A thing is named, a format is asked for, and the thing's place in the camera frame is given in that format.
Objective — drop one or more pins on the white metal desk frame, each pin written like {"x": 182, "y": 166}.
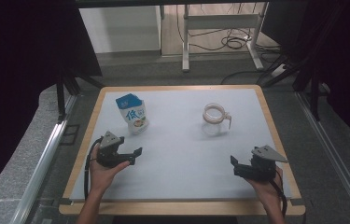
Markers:
{"x": 219, "y": 21}

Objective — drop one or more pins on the aluminium floor rail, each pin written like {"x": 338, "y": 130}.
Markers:
{"x": 343, "y": 157}
{"x": 43, "y": 161}
{"x": 328, "y": 146}

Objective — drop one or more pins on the person's right hand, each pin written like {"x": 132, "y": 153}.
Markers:
{"x": 269, "y": 189}

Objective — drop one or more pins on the dark curtain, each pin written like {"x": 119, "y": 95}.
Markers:
{"x": 17, "y": 77}
{"x": 347, "y": 62}

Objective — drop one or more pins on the wooden framed white work board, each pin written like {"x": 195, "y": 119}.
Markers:
{"x": 175, "y": 161}

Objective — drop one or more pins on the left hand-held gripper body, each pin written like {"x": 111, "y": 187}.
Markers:
{"x": 110, "y": 155}

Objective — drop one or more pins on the white cabinet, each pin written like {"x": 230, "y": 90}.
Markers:
{"x": 119, "y": 28}

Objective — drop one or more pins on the white power strip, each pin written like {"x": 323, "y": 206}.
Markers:
{"x": 277, "y": 70}

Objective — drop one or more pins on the blue and white pouch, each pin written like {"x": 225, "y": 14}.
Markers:
{"x": 133, "y": 118}

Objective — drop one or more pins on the black metal stand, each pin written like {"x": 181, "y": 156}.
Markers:
{"x": 60, "y": 99}
{"x": 314, "y": 102}

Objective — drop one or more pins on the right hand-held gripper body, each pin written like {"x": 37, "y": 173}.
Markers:
{"x": 263, "y": 168}

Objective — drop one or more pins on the black corner tape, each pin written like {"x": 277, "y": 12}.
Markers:
{"x": 61, "y": 201}

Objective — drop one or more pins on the person's left hand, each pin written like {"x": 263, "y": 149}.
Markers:
{"x": 101, "y": 177}

